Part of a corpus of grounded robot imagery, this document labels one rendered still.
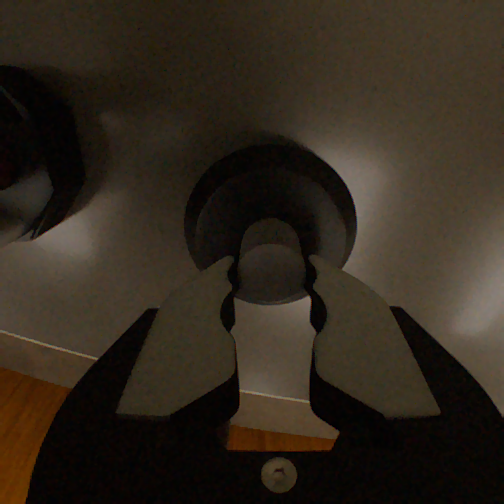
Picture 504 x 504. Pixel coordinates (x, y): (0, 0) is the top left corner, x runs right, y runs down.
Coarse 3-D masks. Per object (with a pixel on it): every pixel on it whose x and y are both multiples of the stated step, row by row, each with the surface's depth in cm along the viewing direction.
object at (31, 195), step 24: (24, 120) 12; (0, 144) 10; (24, 144) 12; (0, 168) 10; (24, 168) 12; (0, 192) 10; (24, 192) 12; (0, 216) 11; (24, 216) 13; (0, 240) 12
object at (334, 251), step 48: (192, 192) 14; (240, 192) 13; (288, 192) 13; (336, 192) 13; (192, 240) 14; (240, 240) 14; (288, 240) 11; (336, 240) 14; (240, 288) 15; (288, 288) 11
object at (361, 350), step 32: (320, 288) 10; (352, 288) 10; (320, 320) 9; (352, 320) 8; (384, 320) 8; (320, 352) 7; (352, 352) 7; (384, 352) 7; (320, 384) 7; (352, 384) 6; (384, 384) 6; (416, 384) 6; (320, 416) 7; (352, 416) 6; (384, 416) 6; (416, 416) 5
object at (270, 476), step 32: (192, 448) 5; (352, 448) 5; (96, 480) 4; (128, 480) 4; (160, 480) 4; (192, 480) 4; (224, 480) 4; (256, 480) 4; (288, 480) 4; (320, 480) 4; (352, 480) 4; (384, 480) 4; (416, 480) 4; (448, 480) 4
